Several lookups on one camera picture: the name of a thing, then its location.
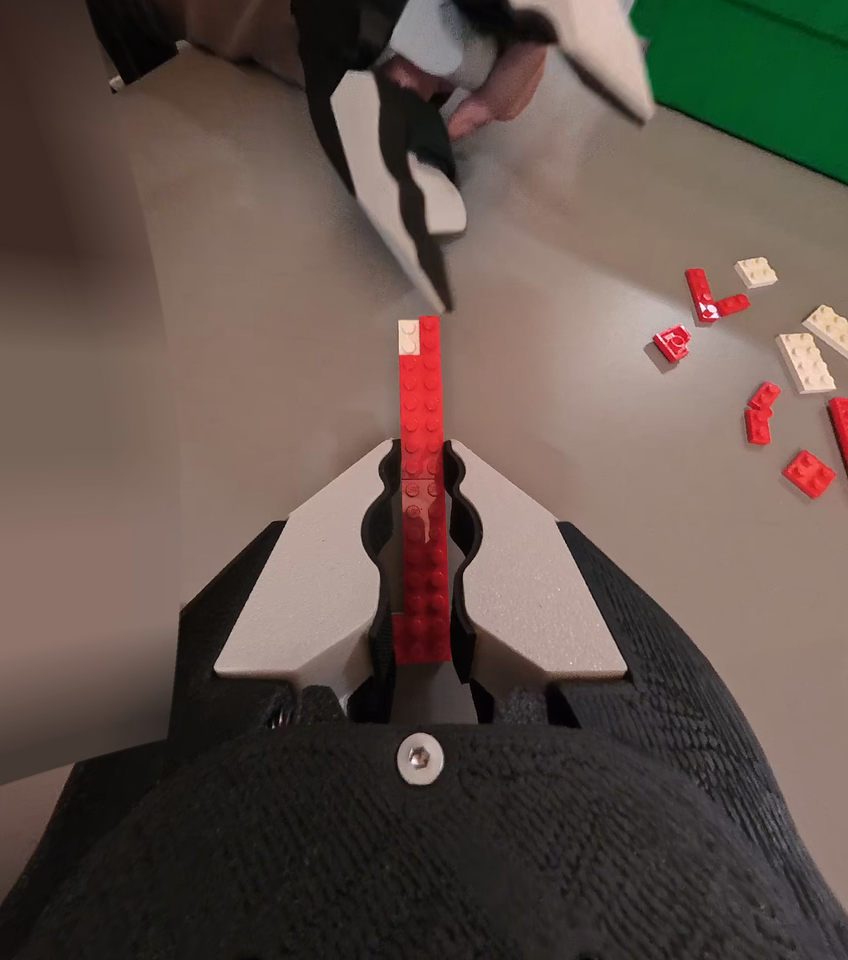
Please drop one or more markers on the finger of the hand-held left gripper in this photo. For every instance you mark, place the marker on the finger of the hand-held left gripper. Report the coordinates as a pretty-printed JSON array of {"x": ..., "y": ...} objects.
[
  {"x": 604, "y": 52},
  {"x": 364, "y": 150}
]

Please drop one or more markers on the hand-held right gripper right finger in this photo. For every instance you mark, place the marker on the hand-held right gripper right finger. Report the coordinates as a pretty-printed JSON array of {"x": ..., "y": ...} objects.
[{"x": 536, "y": 592}]

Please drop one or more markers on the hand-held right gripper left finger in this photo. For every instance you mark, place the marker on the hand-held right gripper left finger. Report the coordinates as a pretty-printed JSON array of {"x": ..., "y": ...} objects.
[{"x": 311, "y": 585}]

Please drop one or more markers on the red and white lego assembly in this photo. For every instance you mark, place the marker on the red and white lego assembly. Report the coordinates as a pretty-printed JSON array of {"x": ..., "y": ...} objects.
[{"x": 424, "y": 390}]

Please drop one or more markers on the narrow red lego plate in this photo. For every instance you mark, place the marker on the narrow red lego plate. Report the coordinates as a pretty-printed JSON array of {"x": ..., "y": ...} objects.
[{"x": 703, "y": 294}]

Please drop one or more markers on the white square lego plate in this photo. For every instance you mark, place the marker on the white square lego plate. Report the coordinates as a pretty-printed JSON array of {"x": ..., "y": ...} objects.
[{"x": 756, "y": 272}]

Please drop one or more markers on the small red lego piece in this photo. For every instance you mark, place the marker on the small red lego piece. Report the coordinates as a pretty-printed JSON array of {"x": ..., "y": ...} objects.
[
  {"x": 765, "y": 395},
  {"x": 734, "y": 304},
  {"x": 758, "y": 426}
]

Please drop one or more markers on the red lego piece round top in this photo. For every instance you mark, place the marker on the red lego piece round top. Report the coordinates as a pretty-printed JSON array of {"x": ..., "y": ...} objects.
[{"x": 672, "y": 345}]

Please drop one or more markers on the red square lego plate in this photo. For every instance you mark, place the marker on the red square lego plate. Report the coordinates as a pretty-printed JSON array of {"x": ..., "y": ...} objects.
[{"x": 809, "y": 474}]

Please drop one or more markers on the white rectangular lego plate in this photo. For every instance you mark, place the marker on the white rectangular lego plate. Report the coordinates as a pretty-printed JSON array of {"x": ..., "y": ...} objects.
[
  {"x": 840, "y": 334},
  {"x": 805, "y": 364}
]

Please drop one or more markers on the person's left hand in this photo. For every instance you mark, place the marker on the person's left hand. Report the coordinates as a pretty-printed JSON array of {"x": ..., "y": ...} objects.
[{"x": 491, "y": 105}]

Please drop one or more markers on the green plastic bin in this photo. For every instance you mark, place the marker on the green plastic bin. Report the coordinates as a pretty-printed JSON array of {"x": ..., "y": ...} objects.
[{"x": 769, "y": 67}]

